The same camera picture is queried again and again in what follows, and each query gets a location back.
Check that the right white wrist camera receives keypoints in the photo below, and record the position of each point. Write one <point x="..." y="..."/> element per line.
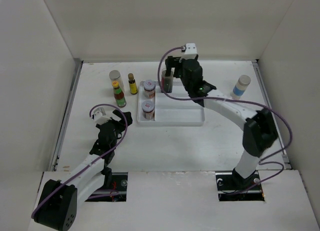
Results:
<point x="189" y="51"/>

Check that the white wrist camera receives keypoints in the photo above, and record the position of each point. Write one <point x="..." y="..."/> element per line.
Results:
<point x="189" y="51"/>
<point x="99" y="116"/>

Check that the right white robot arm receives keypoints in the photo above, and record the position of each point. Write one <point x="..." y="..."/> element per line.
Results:
<point x="258" y="126"/>

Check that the tall dark sauce bottle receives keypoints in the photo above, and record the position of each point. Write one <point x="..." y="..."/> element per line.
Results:
<point x="167" y="78"/>

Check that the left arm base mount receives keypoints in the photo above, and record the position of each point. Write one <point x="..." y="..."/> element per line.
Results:
<point x="114" y="188"/>

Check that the blue label white powder jar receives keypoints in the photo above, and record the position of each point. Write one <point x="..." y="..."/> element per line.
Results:
<point x="240" y="87"/>

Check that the small yellow label bottle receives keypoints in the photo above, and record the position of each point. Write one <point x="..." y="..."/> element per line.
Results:
<point x="132" y="84"/>

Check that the silver lid clear jar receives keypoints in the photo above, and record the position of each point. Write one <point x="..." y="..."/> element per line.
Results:
<point x="115" y="75"/>

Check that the white divided organizer tray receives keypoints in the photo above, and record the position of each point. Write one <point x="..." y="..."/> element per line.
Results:
<point x="169" y="112"/>

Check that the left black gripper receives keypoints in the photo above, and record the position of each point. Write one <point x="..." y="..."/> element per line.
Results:
<point x="121" y="125"/>

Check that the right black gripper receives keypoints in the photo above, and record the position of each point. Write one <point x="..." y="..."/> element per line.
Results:
<point x="172" y="62"/>

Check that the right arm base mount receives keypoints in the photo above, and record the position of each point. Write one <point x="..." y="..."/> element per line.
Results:
<point x="231" y="187"/>

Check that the red lid spice jar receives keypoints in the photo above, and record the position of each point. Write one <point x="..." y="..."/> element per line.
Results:
<point x="149" y="87"/>
<point x="148" y="109"/>

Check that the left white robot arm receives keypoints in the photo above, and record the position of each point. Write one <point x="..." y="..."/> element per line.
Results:
<point x="60" y="199"/>

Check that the red chili sauce bottle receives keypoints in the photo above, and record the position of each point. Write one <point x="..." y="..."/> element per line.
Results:
<point x="118" y="94"/>

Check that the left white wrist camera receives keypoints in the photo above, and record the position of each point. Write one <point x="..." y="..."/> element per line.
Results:
<point x="99" y="116"/>

